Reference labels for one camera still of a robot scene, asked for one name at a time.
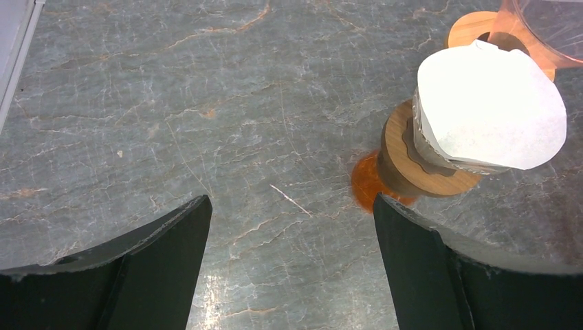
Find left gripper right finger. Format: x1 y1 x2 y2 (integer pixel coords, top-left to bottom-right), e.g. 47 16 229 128
373 194 582 329

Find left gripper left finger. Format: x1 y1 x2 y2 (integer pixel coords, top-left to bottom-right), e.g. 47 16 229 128
1 195 212 329

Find dark wooden ring holder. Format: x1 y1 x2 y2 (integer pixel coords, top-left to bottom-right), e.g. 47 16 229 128
377 100 482 198

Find clear glass dripper cone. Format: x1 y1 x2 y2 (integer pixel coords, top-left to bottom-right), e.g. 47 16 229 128
402 90 509 177

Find white paper coffee filter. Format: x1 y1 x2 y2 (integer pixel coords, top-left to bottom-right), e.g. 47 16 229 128
416 40 567 171

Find light wooden ring holder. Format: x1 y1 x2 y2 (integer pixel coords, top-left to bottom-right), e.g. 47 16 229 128
443 11 556 80

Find amber glass carafe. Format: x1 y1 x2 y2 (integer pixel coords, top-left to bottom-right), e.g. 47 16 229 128
351 151 417 214

